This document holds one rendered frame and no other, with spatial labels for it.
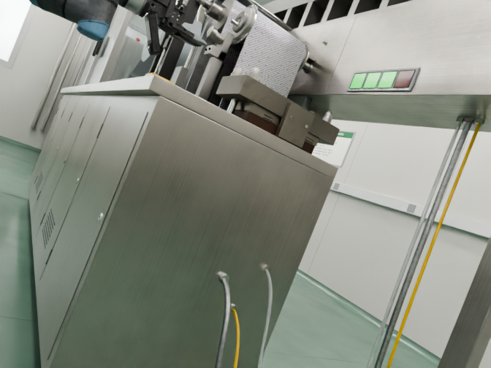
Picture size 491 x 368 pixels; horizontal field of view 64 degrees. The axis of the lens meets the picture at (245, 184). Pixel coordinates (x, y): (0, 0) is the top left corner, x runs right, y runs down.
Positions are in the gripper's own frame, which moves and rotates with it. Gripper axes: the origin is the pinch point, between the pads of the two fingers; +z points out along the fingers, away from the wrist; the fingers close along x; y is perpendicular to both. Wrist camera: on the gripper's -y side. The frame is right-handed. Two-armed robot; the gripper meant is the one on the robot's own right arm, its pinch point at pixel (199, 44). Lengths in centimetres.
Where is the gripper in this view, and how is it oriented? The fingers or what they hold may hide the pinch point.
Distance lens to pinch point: 132.6
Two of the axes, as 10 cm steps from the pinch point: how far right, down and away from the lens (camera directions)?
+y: 3.7, -9.3, 0.0
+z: 7.9, 3.2, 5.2
